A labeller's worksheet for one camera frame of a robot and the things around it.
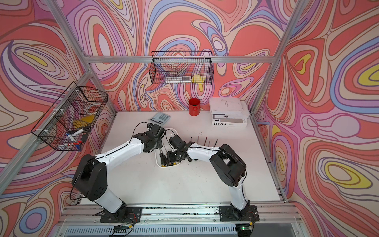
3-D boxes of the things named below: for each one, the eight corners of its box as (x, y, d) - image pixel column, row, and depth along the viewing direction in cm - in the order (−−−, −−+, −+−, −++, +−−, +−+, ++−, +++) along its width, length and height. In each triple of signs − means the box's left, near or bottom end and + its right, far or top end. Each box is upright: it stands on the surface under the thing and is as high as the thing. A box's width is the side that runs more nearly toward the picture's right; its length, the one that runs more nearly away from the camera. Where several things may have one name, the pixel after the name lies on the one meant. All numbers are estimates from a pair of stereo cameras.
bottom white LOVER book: (212, 127, 112) (213, 123, 108) (211, 123, 115) (212, 119, 111) (246, 127, 112) (248, 123, 108) (245, 123, 115) (247, 119, 111)
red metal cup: (188, 116, 121) (188, 105, 112) (188, 108, 127) (188, 98, 118) (199, 116, 121) (200, 105, 112) (199, 108, 127) (199, 97, 118)
